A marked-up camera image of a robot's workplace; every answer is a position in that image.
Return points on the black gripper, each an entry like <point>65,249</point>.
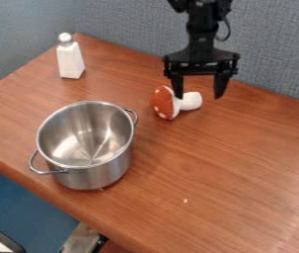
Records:
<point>189,62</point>

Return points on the red and white toy mushroom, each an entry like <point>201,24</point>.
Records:
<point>167,106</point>

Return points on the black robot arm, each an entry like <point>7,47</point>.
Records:
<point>206,13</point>

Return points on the stainless steel pot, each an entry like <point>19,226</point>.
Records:
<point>85,141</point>

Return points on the white salt shaker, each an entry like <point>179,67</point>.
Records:
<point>69,56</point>

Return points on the grey table leg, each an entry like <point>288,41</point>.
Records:
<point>85,240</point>

